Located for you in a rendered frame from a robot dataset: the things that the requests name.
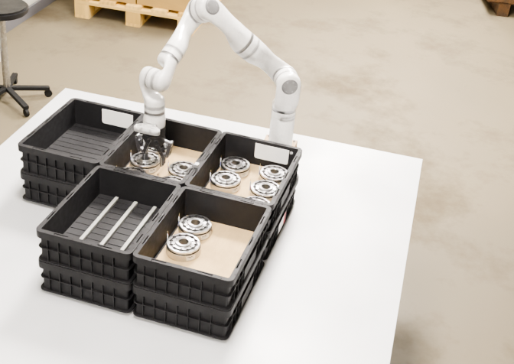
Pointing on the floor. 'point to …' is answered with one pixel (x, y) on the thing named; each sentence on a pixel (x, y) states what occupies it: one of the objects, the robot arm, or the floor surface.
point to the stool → (10, 8)
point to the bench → (313, 152)
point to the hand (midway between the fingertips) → (154, 160)
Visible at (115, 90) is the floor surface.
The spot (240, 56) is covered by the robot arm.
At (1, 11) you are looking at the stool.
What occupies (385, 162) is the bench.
